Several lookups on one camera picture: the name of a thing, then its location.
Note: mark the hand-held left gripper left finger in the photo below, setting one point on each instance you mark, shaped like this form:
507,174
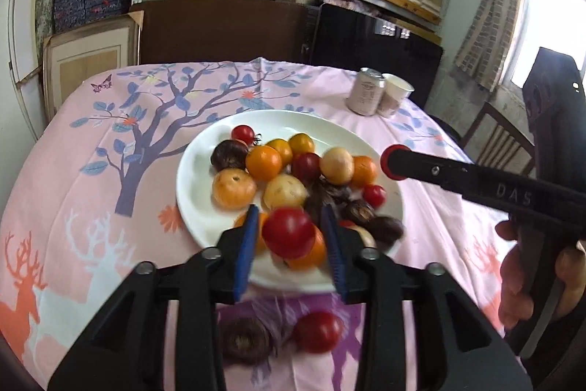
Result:
245,258

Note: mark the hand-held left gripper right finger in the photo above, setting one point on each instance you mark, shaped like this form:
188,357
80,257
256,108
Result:
336,258

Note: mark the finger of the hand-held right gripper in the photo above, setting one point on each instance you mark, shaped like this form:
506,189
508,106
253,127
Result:
435,173

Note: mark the yellow pepino melon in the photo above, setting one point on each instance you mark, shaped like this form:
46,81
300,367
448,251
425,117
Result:
233,188
365,236
336,164
284,191

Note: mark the red cherry tomato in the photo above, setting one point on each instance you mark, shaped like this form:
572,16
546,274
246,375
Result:
383,163
374,195
347,223
242,134
288,230

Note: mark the large red tomato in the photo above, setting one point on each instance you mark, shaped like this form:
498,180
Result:
317,331

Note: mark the white plate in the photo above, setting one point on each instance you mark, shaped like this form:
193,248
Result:
201,171

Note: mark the person's right hand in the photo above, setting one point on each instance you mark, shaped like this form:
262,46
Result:
512,281

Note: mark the dark wooden chair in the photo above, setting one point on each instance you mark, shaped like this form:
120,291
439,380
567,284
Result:
499,139

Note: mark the white paper cup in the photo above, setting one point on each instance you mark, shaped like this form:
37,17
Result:
396,98

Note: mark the drink can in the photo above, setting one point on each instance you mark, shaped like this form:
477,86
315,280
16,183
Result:
364,95

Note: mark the black panel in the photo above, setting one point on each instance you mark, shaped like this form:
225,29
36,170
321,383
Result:
366,47

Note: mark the checked curtain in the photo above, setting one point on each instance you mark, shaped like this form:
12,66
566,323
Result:
492,6

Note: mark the pink deer print tablecloth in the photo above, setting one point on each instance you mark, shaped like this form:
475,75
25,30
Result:
91,189

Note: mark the brown board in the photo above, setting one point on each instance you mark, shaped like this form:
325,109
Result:
219,33

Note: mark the stack of blue floral boxes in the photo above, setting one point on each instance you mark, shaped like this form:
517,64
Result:
91,1

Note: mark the white board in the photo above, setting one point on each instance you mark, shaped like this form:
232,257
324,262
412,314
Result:
25,52

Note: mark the window with white frame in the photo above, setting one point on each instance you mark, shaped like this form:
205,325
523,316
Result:
549,20

